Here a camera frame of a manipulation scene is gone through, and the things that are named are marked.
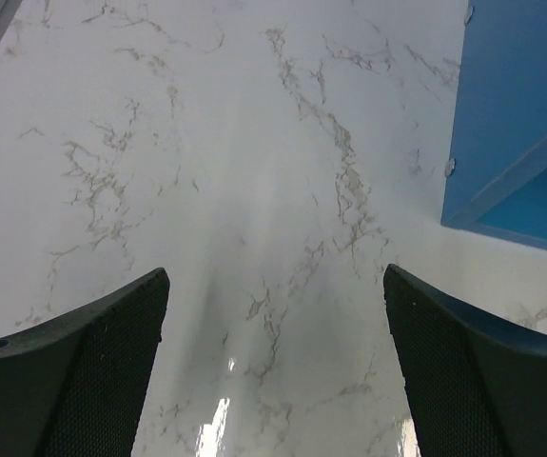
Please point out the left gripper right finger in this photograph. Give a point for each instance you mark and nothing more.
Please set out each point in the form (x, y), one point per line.
(476, 384)

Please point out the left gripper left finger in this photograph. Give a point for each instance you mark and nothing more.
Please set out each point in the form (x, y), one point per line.
(76, 385)

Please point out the blue pink yellow bookshelf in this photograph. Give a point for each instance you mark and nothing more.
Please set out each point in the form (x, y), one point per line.
(496, 175)

